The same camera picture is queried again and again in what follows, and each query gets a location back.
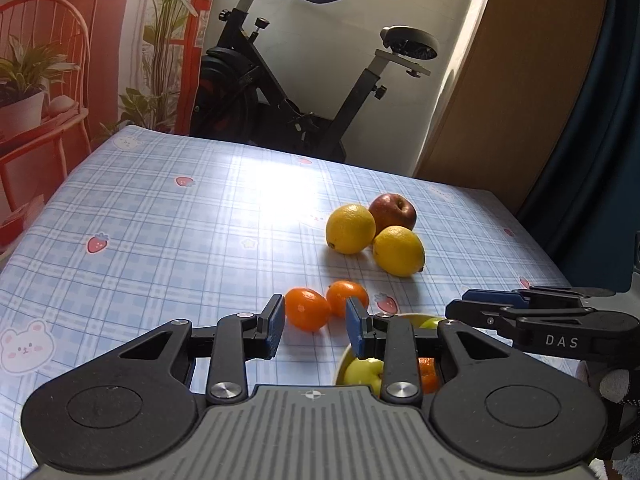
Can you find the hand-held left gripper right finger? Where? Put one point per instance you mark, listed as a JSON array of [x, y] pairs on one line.
[[356, 327]]

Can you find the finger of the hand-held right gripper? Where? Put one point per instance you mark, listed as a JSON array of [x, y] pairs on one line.
[[475, 312], [495, 297]]

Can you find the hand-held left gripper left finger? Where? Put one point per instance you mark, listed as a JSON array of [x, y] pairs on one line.
[[275, 325]]

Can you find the orange tangerine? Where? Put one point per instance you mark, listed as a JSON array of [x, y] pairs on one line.
[[340, 294], [427, 372], [306, 309]]

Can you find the cream plate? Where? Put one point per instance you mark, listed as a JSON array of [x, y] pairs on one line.
[[342, 362]]

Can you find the green apple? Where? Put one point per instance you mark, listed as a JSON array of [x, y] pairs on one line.
[[431, 322], [362, 372]]

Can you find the yellow lemon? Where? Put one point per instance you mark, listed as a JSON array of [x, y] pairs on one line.
[[350, 228], [398, 251]]

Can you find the red apple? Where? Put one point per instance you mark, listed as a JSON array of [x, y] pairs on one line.
[[395, 210]]

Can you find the blue plaid tablecloth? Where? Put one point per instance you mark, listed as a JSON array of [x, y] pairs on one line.
[[150, 235]]

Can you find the dark blue curtain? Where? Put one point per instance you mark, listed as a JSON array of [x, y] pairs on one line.
[[600, 160]]

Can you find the wooden cabinet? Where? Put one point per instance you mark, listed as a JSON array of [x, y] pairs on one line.
[[515, 85]]

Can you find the black exercise bike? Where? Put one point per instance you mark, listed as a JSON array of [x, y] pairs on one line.
[[235, 75]]

